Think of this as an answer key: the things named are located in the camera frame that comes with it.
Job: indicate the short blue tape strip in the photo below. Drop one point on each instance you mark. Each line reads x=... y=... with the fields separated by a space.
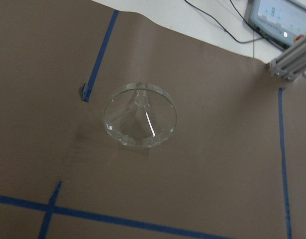
x=48 y=214

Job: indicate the clear glass funnel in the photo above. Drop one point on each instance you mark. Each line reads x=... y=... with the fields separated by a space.
x=140 y=115

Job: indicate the blue tape strip upper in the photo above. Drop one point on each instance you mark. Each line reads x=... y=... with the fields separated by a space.
x=87 y=88

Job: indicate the brown table mat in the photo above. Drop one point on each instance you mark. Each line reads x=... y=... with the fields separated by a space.
x=219 y=174

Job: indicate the blue tape strip right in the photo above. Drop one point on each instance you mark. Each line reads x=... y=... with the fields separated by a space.
x=284 y=164

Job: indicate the aluminium frame profile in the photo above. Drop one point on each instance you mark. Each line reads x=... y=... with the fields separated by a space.
x=291 y=64

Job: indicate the teach pendant screen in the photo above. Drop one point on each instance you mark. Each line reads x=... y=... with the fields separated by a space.
x=281 y=22

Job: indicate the long blue tape strip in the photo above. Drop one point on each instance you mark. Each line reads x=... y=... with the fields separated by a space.
x=106 y=219

